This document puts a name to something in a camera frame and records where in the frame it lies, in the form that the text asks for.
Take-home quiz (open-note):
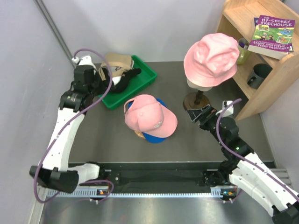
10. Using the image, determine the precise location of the purple treehouse book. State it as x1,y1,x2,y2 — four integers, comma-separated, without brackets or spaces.
248,15,295,60

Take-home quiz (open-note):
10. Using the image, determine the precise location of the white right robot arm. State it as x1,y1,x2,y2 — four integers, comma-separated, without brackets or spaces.
186,105,299,224

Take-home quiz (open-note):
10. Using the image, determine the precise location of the black cap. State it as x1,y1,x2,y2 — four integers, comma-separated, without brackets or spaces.
109,68,142,93

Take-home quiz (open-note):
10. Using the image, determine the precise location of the light wooden hat stand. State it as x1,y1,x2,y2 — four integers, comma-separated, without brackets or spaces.
134,131,145,139

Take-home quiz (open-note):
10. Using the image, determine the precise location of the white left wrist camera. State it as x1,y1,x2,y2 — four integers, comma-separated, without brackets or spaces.
71,55,96,69

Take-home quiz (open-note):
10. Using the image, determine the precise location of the wooden shelf unit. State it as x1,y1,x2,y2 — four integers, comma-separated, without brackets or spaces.
216,0,299,121

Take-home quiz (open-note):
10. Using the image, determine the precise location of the pink bucket hat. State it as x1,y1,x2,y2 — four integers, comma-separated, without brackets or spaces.
183,33,240,88

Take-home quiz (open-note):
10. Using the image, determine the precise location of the beige cap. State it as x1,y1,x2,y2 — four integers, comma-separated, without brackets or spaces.
105,53,135,84

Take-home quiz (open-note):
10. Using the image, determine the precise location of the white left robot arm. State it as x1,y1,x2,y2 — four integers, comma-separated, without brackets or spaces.
29,55,111,193

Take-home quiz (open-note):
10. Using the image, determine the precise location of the green plastic tray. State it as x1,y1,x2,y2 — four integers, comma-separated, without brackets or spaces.
102,55,157,110

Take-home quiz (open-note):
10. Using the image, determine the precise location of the blue baseball cap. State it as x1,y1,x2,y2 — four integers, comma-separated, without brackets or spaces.
128,98,167,144

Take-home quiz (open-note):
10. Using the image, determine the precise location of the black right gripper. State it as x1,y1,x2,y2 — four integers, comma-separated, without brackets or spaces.
187,105,226,146

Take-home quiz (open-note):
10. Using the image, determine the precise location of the light green cup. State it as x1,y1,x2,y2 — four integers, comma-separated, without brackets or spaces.
236,38,251,64

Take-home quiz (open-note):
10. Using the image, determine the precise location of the pink baseball cap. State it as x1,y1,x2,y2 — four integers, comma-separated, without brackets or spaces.
123,94,178,138

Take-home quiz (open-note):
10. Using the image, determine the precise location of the dark green mug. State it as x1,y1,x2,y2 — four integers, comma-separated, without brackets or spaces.
247,63,272,89

